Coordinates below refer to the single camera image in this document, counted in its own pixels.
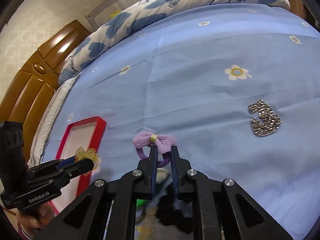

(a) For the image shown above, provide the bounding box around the purple bow hair tie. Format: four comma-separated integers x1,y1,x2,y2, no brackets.
132,131,177,168

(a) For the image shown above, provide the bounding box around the yellow hair claw clip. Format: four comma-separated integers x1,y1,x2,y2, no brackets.
75,147,100,177

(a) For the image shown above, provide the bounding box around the left hand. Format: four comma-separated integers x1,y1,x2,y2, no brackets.
16,202,54,229

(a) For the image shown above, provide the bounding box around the white striped pillow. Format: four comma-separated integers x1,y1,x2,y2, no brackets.
27,75,80,167

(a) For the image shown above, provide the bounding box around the red shallow box tray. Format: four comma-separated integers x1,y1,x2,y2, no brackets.
50,116,106,215

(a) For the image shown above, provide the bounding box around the wooden headboard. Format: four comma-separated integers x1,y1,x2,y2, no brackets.
1,20,90,161

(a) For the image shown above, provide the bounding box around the blue floral bed sheet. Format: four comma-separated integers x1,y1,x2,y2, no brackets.
43,4,319,239

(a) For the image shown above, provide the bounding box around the silver rhinestone hair clip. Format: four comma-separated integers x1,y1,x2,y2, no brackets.
248,99,281,137

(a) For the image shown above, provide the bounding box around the blue heart patterned duvet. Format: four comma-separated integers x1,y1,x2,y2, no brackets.
58,0,291,85

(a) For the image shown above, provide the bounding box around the black camera module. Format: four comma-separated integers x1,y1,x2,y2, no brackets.
0,121,28,196

